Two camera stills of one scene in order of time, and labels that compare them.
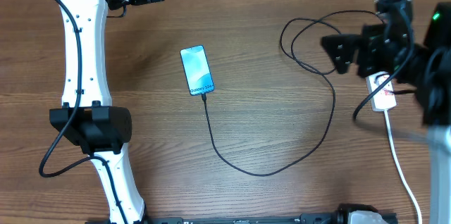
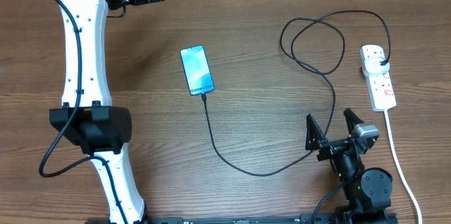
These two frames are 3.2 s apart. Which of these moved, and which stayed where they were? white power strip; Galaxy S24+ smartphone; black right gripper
Moved: black right gripper
Stayed: white power strip; Galaxy S24+ smartphone
